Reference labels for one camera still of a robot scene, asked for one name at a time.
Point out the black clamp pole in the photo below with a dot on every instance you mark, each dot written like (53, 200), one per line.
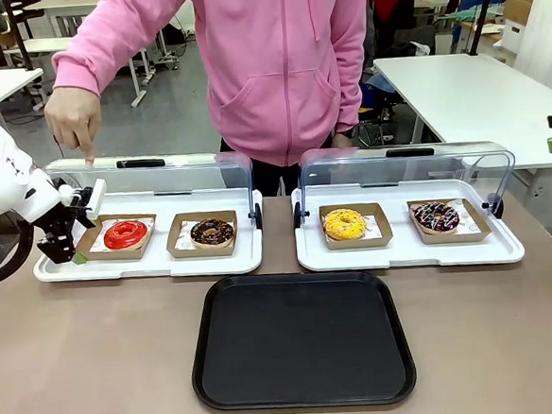
(20, 35)

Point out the brown cardboard donut tray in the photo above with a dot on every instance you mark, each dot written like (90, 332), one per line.
(354, 244)
(203, 250)
(476, 231)
(90, 253)

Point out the red glazed donut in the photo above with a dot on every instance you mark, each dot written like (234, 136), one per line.
(125, 234)

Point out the white bench desk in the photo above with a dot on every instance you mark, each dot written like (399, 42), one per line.
(42, 45)

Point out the person right hand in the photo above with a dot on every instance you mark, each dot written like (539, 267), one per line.
(73, 117)

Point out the large white table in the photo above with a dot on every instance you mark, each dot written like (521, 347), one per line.
(463, 99)

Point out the background person red shirt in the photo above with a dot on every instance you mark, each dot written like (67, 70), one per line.
(392, 0)

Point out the person left hand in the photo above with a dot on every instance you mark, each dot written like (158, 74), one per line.
(342, 139)

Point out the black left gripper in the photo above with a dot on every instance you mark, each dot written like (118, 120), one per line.
(63, 212)

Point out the clear display case cover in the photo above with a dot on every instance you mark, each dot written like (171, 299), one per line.
(373, 169)
(184, 175)

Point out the person left forearm pink sleeve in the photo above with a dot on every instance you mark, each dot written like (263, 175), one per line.
(354, 69)

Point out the white storage box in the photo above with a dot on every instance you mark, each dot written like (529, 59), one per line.
(514, 34)

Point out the black plastic serving tray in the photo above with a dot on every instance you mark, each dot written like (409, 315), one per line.
(302, 340)

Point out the person torso pink hoodie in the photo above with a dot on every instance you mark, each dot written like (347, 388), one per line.
(285, 69)

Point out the person right forearm pink sleeve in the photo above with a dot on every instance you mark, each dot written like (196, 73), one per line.
(122, 38)

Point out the black stand pole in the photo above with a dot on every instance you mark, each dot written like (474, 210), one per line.
(480, 12)

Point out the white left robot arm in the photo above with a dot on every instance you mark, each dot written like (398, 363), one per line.
(4, 178)

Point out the white background desk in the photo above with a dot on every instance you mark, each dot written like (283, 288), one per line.
(58, 4)

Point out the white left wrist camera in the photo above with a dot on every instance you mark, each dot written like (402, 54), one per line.
(96, 198)

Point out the white display case base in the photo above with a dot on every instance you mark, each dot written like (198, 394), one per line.
(402, 257)
(162, 267)

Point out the yellow glazed donut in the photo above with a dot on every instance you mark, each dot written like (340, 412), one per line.
(344, 223)

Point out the chocolate glazed donut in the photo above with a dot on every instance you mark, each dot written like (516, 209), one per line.
(211, 232)

